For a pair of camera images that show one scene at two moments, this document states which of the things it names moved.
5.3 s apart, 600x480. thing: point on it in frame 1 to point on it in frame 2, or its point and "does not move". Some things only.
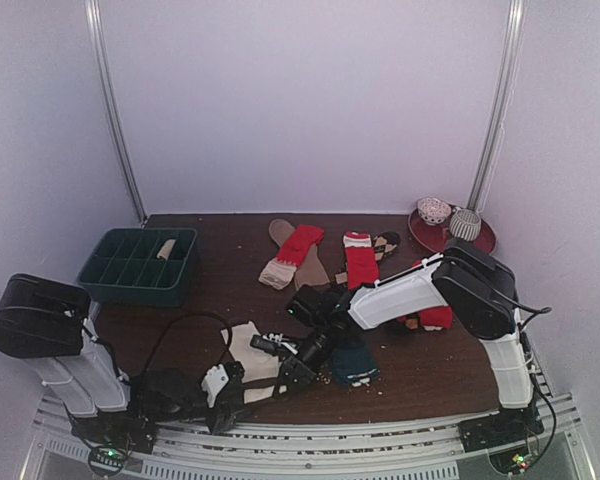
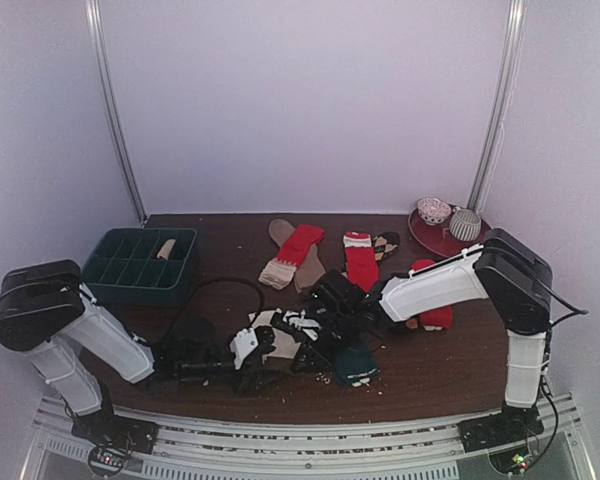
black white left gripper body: [220, 419] to [244, 381]
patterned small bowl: [433, 210] does not move
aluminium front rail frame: [401, 451] does not move
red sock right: [436, 318] does not move
